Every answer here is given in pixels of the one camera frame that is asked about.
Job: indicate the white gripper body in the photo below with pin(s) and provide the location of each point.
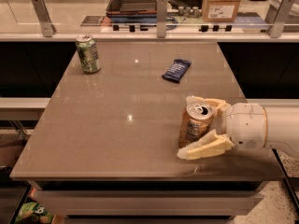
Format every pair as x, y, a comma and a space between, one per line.
245, 125

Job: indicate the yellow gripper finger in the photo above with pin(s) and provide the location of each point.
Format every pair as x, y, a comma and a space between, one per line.
210, 145
218, 105

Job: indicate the orange soda can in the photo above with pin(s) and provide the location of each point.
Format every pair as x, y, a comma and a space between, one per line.
196, 121

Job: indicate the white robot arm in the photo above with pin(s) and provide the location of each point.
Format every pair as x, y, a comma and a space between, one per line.
210, 127

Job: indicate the green soda can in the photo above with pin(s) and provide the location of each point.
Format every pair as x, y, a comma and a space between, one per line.
88, 55

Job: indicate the blue snack bar wrapper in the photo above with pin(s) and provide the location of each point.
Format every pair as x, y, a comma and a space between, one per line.
177, 70

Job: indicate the cardboard box with label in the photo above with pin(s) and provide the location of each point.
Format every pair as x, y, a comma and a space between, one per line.
220, 10

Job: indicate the dark open tray box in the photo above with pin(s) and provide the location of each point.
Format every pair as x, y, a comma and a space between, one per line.
131, 7

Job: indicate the white table drawer front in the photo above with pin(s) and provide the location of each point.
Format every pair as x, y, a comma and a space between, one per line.
148, 203

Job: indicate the green chip bag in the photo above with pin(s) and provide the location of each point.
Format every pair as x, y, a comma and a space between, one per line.
33, 213

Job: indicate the right metal glass bracket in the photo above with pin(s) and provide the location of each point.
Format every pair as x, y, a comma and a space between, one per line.
277, 24

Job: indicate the metal glass bracket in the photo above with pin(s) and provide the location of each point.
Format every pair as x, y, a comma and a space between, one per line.
277, 24
161, 18
47, 27

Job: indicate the middle metal glass bracket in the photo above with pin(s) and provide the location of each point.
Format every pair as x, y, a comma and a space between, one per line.
161, 18

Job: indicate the left metal glass bracket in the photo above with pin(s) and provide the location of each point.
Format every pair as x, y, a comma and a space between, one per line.
47, 27

